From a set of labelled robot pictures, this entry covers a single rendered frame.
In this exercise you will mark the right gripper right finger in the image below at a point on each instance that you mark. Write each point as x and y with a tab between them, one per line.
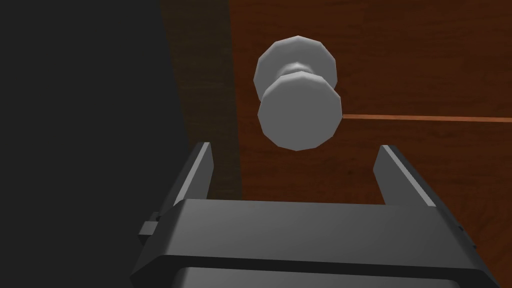
396	180

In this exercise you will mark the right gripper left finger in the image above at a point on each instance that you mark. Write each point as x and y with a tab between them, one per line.
196	176

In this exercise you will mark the grey round door knob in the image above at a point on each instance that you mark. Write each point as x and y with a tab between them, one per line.
299	108

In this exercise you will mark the brown wooden door leaf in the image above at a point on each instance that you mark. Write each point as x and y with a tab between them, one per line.
416	64

